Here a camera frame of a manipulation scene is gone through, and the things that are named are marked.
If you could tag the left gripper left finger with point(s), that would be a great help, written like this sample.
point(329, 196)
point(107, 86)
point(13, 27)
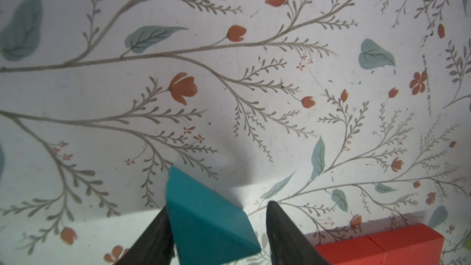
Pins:
point(155, 246)

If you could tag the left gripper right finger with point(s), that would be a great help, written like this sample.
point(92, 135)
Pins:
point(288, 244)

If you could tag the teal triangular block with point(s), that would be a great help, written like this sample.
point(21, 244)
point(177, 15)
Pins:
point(207, 229)

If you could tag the red block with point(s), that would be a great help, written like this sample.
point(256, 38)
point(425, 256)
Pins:
point(359, 251)
point(413, 245)

